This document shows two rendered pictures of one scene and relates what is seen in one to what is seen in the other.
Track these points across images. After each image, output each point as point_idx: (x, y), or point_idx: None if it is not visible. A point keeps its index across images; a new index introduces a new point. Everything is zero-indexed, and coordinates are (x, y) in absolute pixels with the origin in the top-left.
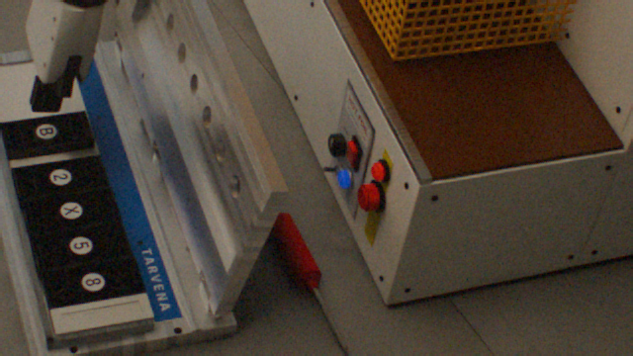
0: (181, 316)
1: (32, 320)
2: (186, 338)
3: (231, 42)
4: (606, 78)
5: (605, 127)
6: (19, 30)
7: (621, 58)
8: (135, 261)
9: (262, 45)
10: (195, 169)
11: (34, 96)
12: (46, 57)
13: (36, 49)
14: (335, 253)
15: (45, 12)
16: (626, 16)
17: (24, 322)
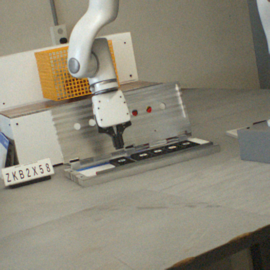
0: None
1: (204, 147)
2: None
3: (56, 169)
4: (121, 74)
5: (132, 82)
6: (56, 187)
7: (122, 64)
8: (175, 143)
9: (58, 166)
10: (145, 126)
11: (121, 141)
12: (126, 110)
13: (118, 118)
14: None
15: (113, 103)
16: (116, 54)
17: (205, 147)
